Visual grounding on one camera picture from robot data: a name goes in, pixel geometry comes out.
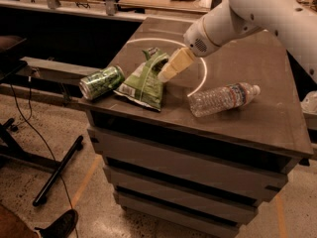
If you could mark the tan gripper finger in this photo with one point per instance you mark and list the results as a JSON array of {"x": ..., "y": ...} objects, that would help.
[{"x": 180, "y": 60}]

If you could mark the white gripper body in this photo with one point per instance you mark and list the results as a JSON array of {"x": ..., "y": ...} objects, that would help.
[{"x": 197, "y": 37}]

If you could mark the green jalapeno chip bag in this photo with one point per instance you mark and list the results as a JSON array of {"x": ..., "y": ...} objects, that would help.
[{"x": 143, "y": 86}]

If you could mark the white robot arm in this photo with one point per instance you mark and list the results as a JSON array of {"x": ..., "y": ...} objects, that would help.
[{"x": 294, "y": 26}]

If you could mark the green soda can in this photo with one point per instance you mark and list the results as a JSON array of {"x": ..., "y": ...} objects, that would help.
[{"x": 102, "y": 81}]

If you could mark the clear plastic water bottle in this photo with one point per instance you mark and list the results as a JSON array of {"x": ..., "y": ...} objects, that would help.
[{"x": 212, "y": 101}]

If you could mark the grey drawer cabinet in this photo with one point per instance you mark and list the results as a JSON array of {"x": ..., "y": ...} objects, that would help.
[{"x": 210, "y": 173}]

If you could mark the black shoe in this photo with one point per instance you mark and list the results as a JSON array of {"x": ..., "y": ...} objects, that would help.
[{"x": 61, "y": 228}]

